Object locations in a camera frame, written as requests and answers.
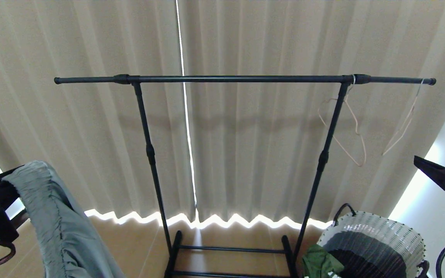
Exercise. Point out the black clothes rack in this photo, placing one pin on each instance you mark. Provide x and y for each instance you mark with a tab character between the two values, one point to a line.
245	79

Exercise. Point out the beige curtain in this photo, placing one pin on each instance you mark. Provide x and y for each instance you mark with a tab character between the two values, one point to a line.
265	154

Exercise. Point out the green garment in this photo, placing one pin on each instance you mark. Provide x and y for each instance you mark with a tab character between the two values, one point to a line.
319	262

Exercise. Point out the pink clothes hanger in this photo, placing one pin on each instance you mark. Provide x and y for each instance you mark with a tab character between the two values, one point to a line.
398	135
342	146

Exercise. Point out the white laundry basket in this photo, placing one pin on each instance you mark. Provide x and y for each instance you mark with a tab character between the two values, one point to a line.
381	227

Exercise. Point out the pale grey shorts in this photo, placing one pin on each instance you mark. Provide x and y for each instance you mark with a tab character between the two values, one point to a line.
64	231

